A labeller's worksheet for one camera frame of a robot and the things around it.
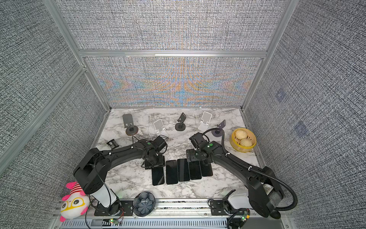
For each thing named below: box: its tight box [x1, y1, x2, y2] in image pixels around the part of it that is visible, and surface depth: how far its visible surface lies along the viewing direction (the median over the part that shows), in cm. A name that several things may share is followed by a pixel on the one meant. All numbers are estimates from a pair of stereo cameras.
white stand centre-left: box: [153, 118, 170, 137], surface depth 102 cm
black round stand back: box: [174, 112, 187, 132], surface depth 108 cm
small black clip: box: [106, 138, 120, 151], surface depth 99 cm
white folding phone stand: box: [197, 111, 213, 132], surface depth 105 cm
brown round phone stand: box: [122, 113, 139, 136], surface depth 102 cm
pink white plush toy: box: [60, 181, 90, 223], surface depth 71 cm
